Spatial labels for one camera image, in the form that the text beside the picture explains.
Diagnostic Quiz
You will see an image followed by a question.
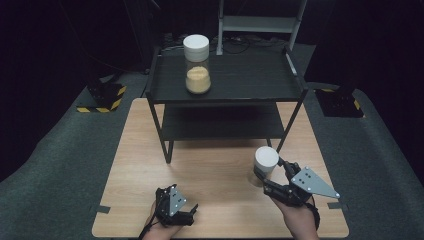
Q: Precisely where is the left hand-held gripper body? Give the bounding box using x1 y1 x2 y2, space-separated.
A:
154 183 196 228

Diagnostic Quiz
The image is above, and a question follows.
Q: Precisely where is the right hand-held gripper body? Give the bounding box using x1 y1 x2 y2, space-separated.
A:
263 161 341 208

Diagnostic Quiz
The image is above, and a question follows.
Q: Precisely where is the black two-tier shelf rack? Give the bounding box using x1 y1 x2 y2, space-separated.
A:
145 44 309 165

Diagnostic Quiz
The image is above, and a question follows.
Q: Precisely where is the white-lidded jar of yellow powder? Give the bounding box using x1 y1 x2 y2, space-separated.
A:
182 33 213 95

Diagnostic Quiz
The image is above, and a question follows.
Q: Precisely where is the person's left hand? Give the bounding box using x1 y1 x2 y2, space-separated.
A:
142 202 188 240

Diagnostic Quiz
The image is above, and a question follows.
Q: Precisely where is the person's right hand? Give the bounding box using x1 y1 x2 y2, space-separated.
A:
269 195 322 240

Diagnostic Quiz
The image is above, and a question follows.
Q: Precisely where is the black base with striped tape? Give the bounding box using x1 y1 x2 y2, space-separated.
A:
76 73 128 114
314 87 365 119

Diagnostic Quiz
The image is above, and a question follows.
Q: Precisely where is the grey metal stand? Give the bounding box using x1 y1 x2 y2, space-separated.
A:
216 0 308 57

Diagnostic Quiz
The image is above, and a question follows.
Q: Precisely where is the black wrist strap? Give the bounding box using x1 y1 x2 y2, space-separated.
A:
304 201 322 231

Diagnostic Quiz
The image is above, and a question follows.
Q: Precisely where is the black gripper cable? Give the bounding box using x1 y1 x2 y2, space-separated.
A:
138 209 158 240

